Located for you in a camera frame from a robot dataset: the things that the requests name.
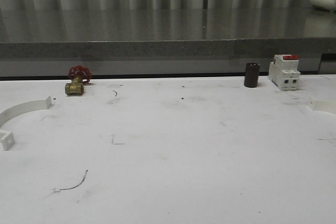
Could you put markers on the brass valve red handwheel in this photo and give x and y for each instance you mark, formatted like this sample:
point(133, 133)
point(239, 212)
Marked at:
point(79, 76)

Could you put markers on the grey stone counter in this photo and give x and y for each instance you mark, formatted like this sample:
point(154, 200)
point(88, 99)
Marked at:
point(47, 43)

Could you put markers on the white half clamp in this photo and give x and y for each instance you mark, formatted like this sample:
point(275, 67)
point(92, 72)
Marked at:
point(323, 106)
point(7, 137)

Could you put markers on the white circuit breaker red switch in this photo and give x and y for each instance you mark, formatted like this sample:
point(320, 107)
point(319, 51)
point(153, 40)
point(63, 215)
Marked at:
point(283, 72)

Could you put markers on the dark brown cylinder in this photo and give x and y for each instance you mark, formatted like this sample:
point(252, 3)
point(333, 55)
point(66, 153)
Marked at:
point(251, 75)

